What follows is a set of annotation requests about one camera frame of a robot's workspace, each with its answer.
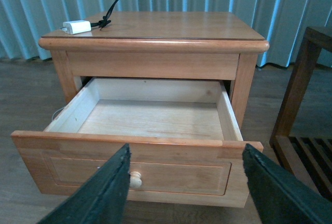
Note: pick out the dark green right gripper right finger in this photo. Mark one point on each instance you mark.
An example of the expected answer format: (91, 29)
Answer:
(278, 195)

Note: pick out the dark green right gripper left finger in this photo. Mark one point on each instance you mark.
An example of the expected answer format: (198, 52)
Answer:
(102, 198)

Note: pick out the round wooden knob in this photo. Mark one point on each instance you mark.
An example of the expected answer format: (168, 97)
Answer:
(135, 180)

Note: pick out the wooden drawer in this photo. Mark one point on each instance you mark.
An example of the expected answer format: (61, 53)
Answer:
(183, 136)

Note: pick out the white charger adapter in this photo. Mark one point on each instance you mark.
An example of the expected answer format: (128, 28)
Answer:
(76, 27)

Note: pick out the dark wooden slatted table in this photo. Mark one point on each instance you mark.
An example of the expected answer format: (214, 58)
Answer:
(307, 158)

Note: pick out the light wooden nightstand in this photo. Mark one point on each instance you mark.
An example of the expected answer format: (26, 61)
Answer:
(171, 45)

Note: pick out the light blue-grey curtain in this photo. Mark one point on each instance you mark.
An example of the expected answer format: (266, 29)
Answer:
(281, 22)

